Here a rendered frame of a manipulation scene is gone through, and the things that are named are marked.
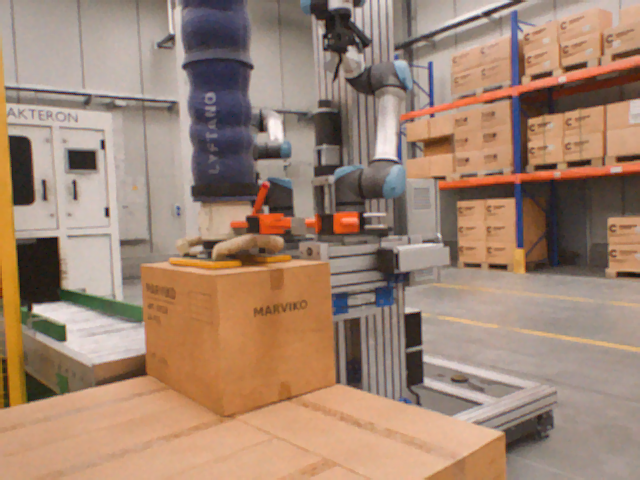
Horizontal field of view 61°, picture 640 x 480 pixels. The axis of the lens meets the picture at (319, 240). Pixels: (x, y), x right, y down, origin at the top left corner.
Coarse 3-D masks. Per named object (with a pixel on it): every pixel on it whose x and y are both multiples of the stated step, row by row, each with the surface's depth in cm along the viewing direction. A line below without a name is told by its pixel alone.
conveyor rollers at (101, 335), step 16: (48, 304) 386; (64, 304) 382; (64, 320) 317; (80, 320) 314; (96, 320) 311; (112, 320) 309; (128, 320) 306; (80, 336) 271; (96, 336) 267; (112, 336) 271; (128, 336) 268; (144, 336) 264; (80, 352) 236; (96, 352) 240; (112, 352) 236; (128, 352) 232
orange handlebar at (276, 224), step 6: (234, 222) 176; (240, 222) 173; (246, 222) 170; (264, 222) 161; (270, 222) 158; (276, 222) 156; (282, 222) 153; (288, 222) 151; (306, 222) 144; (312, 222) 142; (342, 222) 133; (348, 222) 133; (354, 222) 134; (276, 228) 156; (282, 228) 154; (288, 228) 155
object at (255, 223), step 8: (248, 216) 164; (256, 216) 161; (264, 216) 161; (272, 216) 163; (280, 216) 164; (248, 224) 166; (256, 224) 162; (248, 232) 165; (256, 232) 161; (264, 232) 161; (272, 232) 163; (280, 232) 165
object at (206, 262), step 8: (192, 256) 185; (200, 256) 187; (208, 256) 174; (176, 264) 186; (184, 264) 181; (192, 264) 176; (200, 264) 171; (208, 264) 166; (216, 264) 165; (224, 264) 167; (232, 264) 169; (240, 264) 170
